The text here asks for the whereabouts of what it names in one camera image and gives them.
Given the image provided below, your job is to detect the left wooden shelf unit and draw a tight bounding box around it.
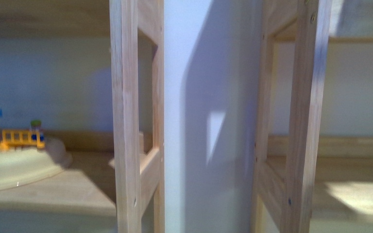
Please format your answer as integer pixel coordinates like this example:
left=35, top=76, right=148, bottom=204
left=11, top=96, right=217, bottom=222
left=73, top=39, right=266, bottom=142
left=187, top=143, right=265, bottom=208
left=0, top=0, right=165, bottom=233

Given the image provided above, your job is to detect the wooden shelf unit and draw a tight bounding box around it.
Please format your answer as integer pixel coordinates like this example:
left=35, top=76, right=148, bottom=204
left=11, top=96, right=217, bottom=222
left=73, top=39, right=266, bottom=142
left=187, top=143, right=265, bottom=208
left=251, top=0, right=373, bottom=233
left=0, top=0, right=165, bottom=233

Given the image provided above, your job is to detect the right wooden shelf unit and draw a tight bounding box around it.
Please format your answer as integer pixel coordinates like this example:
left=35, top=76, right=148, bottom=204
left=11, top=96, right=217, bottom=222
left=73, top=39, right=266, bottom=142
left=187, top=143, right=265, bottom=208
left=251, top=0, right=373, bottom=233

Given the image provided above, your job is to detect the toy figure green hat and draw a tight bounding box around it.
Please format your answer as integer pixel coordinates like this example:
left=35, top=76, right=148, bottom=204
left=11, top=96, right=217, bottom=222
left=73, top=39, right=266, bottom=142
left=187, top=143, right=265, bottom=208
left=30, top=119, right=45, bottom=142

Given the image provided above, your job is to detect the yellow toy fence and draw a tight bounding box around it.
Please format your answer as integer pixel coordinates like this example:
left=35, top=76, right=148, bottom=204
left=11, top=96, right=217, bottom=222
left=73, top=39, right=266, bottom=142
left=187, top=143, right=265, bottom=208
left=0, top=129, right=45, bottom=151

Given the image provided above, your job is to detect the cream toy brick base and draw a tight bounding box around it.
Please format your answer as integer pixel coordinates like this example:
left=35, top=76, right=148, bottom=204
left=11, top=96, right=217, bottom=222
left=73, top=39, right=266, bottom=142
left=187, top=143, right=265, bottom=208
left=0, top=137, right=72, bottom=190

